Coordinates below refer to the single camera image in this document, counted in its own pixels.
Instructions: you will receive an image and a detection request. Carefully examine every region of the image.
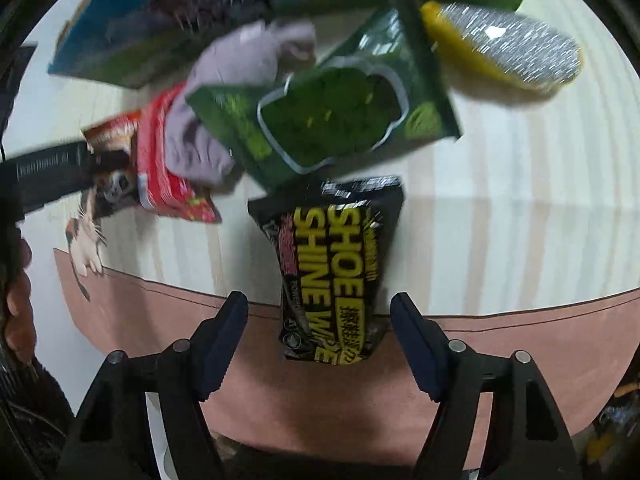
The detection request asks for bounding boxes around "orange snack packet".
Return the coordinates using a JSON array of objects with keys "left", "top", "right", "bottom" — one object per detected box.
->
[{"left": 82, "top": 110, "right": 141, "bottom": 219}]

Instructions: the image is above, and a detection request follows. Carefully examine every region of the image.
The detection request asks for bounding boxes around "red snack packet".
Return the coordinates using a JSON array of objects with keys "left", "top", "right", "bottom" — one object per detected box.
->
[{"left": 136, "top": 82, "right": 220, "bottom": 224}]

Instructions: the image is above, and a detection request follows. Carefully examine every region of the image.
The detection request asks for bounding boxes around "black shoe shine wipes pack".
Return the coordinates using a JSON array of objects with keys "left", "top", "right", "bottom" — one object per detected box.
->
[{"left": 247, "top": 176, "right": 405, "bottom": 365}]

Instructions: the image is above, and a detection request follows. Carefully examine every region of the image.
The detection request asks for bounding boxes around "grey purple cloth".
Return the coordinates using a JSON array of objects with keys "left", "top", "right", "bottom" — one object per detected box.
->
[{"left": 164, "top": 18, "right": 317, "bottom": 188}]

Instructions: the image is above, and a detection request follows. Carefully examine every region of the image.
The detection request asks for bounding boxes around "green snack pouch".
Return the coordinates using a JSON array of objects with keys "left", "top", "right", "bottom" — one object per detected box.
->
[{"left": 207, "top": 0, "right": 461, "bottom": 191}]

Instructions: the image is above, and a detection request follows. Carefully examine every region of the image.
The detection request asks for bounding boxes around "yellow silver scrub sponge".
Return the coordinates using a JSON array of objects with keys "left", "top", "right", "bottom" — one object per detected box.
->
[{"left": 420, "top": 1, "right": 584, "bottom": 93}]

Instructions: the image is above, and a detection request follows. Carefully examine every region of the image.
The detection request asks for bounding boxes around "person's left hand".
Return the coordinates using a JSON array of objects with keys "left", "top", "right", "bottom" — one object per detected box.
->
[{"left": 4, "top": 231, "right": 37, "bottom": 364}]

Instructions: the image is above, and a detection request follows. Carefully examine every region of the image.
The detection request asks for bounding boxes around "striped tablecloth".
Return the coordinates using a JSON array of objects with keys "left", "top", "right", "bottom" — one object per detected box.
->
[{"left": 4, "top": 0, "right": 639, "bottom": 315}]

